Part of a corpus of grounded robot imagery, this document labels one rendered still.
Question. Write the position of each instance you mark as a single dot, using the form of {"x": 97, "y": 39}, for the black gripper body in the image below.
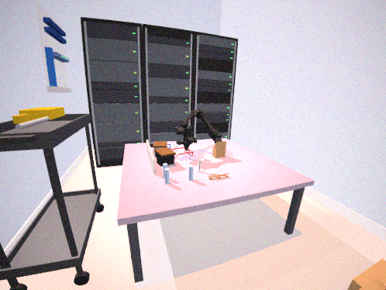
{"x": 179, "y": 142}

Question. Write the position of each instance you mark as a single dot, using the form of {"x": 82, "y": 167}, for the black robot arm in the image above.
{"x": 213, "y": 133}

